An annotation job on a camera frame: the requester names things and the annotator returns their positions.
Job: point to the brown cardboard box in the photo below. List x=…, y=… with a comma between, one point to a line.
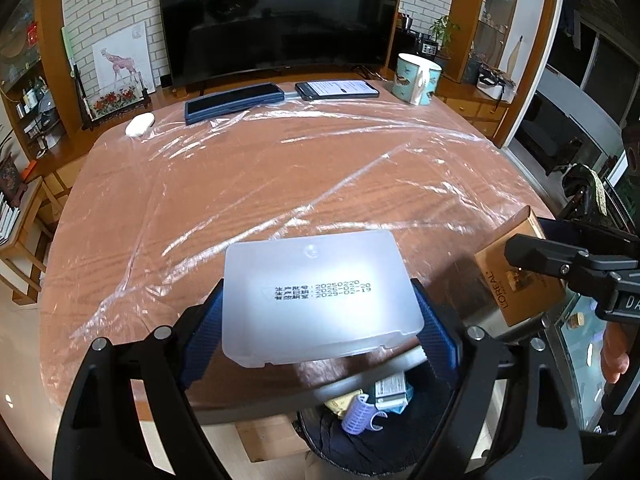
x=505, y=290

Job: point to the yellow paper cup with lid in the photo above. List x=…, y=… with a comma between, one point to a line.
x=342, y=402

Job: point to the red flower glass frame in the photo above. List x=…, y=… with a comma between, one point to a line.
x=112, y=105

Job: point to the person's right hand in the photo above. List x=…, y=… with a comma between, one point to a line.
x=616, y=355

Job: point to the black smartphone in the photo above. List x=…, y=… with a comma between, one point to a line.
x=337, y=89

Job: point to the wooden side shelf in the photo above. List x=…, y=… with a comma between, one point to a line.
x=20, y=240

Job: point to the green potted plant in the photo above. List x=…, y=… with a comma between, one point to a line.
x=443, y=30

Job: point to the white carton with barcode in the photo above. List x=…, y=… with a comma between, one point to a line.
x=390, y=389

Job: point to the clear plastic table cover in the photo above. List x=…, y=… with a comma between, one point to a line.
x=250, y=185

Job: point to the white translucent plastic box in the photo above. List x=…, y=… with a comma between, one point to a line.
x=320, y=300

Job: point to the black countertop appliance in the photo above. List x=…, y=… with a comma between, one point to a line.
x=427, y=44

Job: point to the giraffe painting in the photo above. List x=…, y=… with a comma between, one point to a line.
x=120, y=60

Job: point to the wooden bookshelf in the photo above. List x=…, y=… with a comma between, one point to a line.
x=30, y=75

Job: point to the black trash bin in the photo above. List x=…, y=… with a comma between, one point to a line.
x=350, y=452

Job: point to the dark blue long case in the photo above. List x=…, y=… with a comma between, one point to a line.
x=232, y=102

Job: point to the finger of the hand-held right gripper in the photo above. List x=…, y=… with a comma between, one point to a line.
x=540, y=255
x=595, y=237

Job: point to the wooden glass display cabinet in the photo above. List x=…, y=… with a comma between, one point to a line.
x=500, y=5

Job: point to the large black television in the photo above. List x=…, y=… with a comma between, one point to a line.
x=280, y=20

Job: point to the white oval mouse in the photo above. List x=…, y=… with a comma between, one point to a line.
x=139, y=125

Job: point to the white bag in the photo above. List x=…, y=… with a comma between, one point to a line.
x=494, y=82

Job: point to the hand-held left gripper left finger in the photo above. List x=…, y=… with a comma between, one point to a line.
x=205, y=330

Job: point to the teal patterned mug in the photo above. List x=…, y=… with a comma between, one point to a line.
x=412, y=80

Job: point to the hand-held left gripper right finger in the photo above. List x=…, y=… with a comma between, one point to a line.
x=440, y=330

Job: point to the glass tank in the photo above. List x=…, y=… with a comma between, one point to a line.
x=575, y=340

